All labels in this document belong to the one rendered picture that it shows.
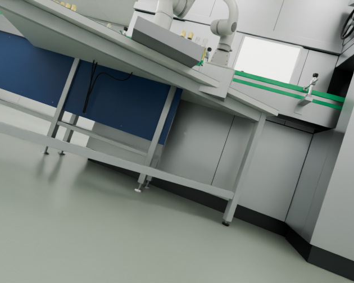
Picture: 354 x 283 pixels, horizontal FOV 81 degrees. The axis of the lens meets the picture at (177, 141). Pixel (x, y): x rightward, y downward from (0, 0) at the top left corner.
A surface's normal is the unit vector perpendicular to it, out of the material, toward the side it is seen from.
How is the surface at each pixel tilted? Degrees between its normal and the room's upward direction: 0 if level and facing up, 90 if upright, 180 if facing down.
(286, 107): 90
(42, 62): 90
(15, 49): 90
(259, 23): 90
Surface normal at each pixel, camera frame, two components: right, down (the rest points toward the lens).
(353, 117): -0.17, -0.09
